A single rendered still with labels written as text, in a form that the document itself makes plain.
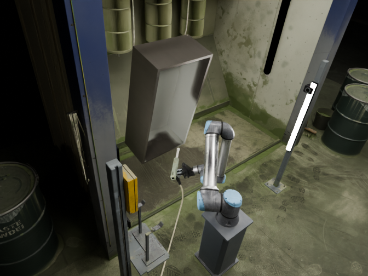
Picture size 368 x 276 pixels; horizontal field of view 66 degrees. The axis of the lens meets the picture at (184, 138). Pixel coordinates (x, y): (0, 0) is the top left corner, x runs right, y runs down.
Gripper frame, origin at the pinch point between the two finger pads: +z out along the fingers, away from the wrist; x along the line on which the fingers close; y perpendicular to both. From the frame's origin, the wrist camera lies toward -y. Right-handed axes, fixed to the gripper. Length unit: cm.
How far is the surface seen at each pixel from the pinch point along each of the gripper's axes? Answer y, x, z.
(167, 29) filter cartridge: -107, 142, -12
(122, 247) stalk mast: -46, -117, 3
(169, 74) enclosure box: -83, 53, -17
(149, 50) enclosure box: -121, 11, -19
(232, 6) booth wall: -93, 232, -94
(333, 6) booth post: -80, 126, -195
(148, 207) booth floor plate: 34, -8, 41
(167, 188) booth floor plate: 39, 22, 24
